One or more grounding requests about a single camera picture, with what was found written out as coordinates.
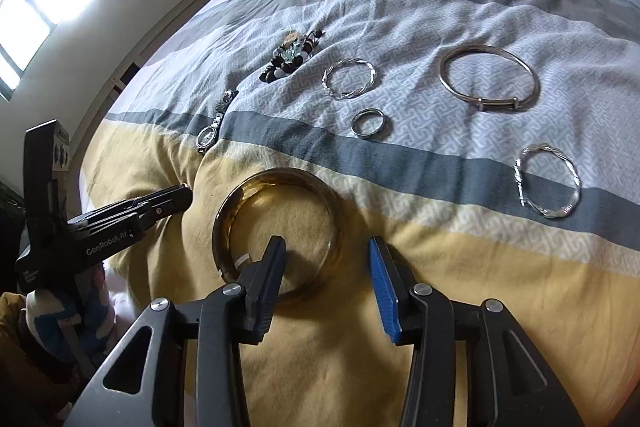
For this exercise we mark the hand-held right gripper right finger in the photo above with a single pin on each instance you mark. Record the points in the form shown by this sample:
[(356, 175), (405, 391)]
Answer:
[(385, 292)]

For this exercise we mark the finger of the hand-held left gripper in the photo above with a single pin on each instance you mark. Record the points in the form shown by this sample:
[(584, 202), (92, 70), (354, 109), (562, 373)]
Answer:
[(161, 210), (170, 194)]

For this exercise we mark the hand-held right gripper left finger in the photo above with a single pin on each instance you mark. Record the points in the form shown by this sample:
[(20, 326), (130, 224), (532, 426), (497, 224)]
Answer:
[(267, 277)]

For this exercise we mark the silver wristwatch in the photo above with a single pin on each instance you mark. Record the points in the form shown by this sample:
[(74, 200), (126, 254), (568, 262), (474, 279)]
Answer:
[(206, 138)]

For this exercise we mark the amber glass bangle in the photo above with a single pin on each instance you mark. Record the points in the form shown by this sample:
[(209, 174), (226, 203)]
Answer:
[(280, 177)]

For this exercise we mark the twisted silver bangle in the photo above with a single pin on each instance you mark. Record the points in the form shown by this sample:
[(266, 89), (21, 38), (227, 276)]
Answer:
[(326, 79), (520, 172)]

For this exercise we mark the person's left forearm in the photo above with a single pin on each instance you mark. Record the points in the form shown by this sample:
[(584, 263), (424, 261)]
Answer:
[(15, 317)]

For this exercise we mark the person's left hand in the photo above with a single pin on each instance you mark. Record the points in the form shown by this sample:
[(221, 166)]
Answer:
[(50, 317)]

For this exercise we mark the bed with striped duvet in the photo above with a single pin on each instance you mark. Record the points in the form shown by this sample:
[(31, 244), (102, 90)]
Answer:
[(425, 257)]

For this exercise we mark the large plain silver bangle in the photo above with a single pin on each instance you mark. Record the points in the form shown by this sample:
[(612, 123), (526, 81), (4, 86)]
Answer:
[(482, 103)]

